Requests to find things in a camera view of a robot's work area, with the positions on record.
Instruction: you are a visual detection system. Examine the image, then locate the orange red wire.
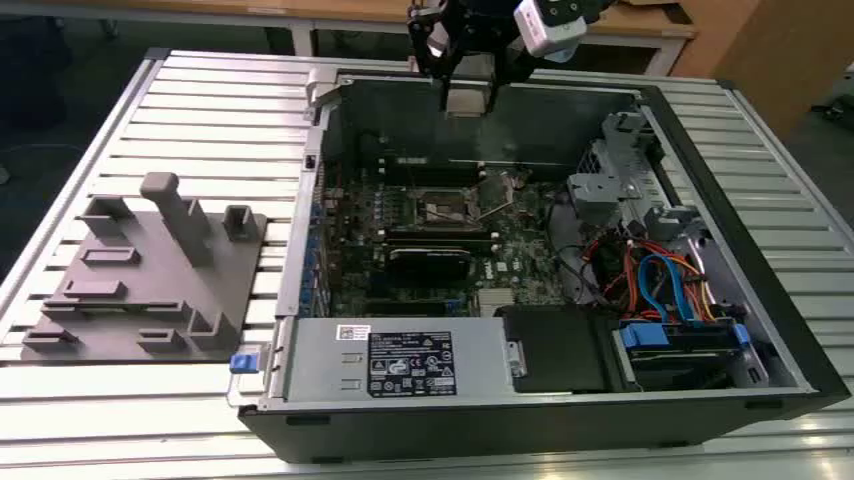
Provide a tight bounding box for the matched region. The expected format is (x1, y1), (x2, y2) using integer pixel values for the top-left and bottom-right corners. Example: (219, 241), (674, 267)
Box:
(597, 238), (669, 321)

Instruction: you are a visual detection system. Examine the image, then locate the black graphics card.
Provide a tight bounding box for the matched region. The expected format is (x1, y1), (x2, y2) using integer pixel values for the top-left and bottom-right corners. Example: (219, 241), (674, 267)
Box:
(383, 245), (476, 287)

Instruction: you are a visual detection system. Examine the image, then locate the wooden cabinet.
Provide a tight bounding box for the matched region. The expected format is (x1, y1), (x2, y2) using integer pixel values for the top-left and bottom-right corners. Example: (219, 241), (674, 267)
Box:
(670, 0), (854, 144)

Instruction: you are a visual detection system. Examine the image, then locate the orange yellow wire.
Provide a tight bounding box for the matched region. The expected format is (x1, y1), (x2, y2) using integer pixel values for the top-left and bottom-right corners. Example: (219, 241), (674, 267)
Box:
(683, 257), (735, 329)

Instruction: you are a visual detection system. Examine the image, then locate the grey parts rack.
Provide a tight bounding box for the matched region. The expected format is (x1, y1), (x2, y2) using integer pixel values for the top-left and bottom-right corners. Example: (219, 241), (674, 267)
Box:
(19, 171), (271, 362)

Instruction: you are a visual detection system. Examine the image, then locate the hard disk in blue carrier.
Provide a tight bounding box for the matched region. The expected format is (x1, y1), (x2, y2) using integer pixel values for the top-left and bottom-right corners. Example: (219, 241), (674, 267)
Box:
(617, 319), (753, 392)

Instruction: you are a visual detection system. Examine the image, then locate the CPU socket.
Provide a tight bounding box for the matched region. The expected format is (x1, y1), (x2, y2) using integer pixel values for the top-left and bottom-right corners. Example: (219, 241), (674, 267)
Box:
(411, 187), (492, 232)

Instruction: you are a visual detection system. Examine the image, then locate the silver CPU chip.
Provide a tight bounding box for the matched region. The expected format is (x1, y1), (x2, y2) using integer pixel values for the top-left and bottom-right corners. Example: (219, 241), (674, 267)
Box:
(444, 79), (495, 119)

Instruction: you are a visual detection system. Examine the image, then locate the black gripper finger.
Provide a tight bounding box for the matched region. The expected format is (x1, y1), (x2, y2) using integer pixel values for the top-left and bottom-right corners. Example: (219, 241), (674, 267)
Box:
(483, 45), (536, 115)
(406, 0), (463, 113)

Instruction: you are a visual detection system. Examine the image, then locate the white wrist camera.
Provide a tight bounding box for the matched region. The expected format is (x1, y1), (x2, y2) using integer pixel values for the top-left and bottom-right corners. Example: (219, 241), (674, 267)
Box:
(512, 0), (590, 64)

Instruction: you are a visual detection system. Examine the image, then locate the green motherboard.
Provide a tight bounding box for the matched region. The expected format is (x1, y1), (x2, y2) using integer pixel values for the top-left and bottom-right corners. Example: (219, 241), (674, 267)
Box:
(318, 162), (606, 320)

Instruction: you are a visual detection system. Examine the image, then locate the silver metal drive cage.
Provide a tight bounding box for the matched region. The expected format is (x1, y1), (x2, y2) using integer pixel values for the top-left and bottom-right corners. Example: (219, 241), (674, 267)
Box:
(565, 110), (713, 246)

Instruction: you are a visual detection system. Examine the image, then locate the black PC case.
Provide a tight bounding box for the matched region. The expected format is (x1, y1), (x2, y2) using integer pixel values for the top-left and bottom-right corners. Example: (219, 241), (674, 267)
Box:
(236, 66), (853, 464)

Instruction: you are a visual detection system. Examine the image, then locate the thin black wire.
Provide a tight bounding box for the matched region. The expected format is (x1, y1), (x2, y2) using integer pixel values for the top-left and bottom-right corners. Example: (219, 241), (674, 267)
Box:
(543, 184), (606, 307)

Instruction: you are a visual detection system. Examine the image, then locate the blue wire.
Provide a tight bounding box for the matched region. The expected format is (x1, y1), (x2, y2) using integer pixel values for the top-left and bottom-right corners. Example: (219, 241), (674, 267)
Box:
(635, 253), (701, 329)

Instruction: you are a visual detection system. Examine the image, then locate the wooden desk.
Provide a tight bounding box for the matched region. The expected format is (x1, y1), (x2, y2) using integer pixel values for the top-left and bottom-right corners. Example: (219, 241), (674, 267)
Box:
(0, 0), (701, 77)

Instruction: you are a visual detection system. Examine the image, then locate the silver power supply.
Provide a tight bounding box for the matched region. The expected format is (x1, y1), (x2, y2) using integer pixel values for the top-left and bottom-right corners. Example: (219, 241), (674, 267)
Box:
(262, 316), (530, 404)

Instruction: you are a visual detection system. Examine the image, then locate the metal socket cover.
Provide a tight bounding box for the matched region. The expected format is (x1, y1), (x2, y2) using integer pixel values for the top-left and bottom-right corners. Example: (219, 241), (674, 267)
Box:
(468, 167), (530, 214)

